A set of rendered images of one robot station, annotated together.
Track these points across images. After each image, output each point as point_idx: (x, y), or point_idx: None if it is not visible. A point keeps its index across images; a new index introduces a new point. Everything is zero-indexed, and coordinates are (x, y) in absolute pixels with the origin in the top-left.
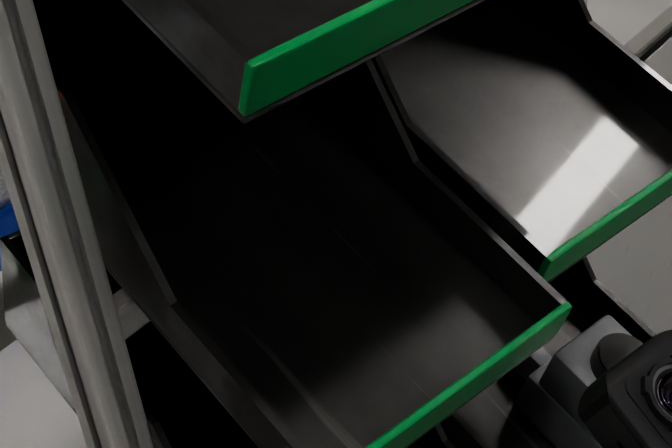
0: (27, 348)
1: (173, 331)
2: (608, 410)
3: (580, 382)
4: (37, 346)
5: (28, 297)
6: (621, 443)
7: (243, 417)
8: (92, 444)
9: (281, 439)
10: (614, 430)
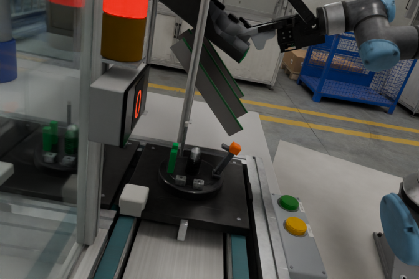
0: None
1: None
2: None
3: (239, 22)
4: None
5: None
6: None
7: None
8: None
9: None
10: None
